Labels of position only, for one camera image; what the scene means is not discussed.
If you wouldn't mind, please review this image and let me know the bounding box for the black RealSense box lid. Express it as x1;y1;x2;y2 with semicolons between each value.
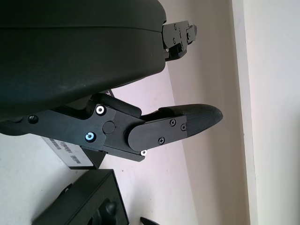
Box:
42;90;115;170

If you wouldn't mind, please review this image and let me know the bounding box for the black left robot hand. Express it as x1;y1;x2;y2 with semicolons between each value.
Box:
0;0;224;163

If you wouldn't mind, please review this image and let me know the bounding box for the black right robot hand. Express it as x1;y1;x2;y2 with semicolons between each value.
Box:
140;216;160;225

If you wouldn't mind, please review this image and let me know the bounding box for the black box base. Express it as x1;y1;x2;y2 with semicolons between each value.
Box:
32;168;130;225

